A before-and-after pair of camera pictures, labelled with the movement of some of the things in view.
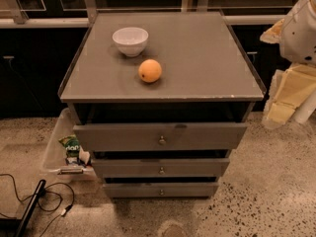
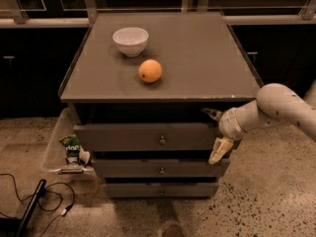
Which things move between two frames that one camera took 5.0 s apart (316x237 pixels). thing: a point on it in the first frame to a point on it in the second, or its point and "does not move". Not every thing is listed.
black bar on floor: [22, 227] does not move
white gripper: [298, 34] to [229, 123]
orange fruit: [150, 70] does not move
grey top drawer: [159, 136] does not move
